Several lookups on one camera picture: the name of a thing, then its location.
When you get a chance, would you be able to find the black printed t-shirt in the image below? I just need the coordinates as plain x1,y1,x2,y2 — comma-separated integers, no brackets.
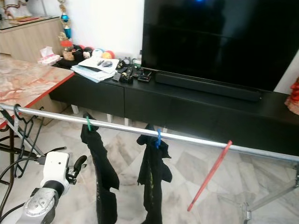
80,122,120,224
136,124,173,224

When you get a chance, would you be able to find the red lid jar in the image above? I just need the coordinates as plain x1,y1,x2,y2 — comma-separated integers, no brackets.
61,40,75,61

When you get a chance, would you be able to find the marble pattern folding table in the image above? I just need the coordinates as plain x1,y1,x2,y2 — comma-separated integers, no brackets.
0,57,75,187

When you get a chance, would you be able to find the black small electronics pile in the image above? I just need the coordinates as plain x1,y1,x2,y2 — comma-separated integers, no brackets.
113,57,152,84

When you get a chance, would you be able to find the black plush toy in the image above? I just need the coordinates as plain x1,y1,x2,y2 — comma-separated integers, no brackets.
72,44,93,60

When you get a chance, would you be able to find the black flat television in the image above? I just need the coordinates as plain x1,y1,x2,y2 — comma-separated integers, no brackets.
141,0,299,92

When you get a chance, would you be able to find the red laughing buddha statue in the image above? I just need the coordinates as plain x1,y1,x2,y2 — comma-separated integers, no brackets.
291,77,299,115

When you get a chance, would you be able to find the gold blue trophy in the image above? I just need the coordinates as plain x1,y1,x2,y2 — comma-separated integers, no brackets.
58,0,73,40

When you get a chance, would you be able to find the red plastic hanger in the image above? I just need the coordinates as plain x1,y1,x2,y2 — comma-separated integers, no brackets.
187,140,233,213

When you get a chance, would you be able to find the black low tv console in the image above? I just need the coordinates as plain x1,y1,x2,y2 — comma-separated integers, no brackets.
49,65,299,157

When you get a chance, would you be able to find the pink white tissue box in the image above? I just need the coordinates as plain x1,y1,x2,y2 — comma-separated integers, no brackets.
37,46,61,65

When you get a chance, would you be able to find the black wire hanger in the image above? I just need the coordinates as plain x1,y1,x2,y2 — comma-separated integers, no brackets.
12,104,45,180

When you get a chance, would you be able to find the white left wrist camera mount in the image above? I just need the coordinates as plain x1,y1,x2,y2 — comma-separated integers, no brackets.
40,152,71,194

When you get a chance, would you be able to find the light wooden sideboard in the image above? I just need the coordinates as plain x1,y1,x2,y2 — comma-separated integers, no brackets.
0,18,61,63

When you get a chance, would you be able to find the blue plastic hanger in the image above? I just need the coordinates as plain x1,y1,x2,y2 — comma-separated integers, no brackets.
154,128,164,149

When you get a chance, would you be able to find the white figurine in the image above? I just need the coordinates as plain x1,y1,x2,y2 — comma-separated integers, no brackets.
2,0,36,20

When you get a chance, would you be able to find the white paper stack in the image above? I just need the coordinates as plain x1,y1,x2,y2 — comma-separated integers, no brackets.
71,57,120,84

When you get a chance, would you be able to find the black soundbar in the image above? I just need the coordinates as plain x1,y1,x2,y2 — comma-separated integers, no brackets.
155,72,262,102

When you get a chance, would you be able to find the silver metal clothes rack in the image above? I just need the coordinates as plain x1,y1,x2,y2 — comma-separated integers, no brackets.
0,104,299,224

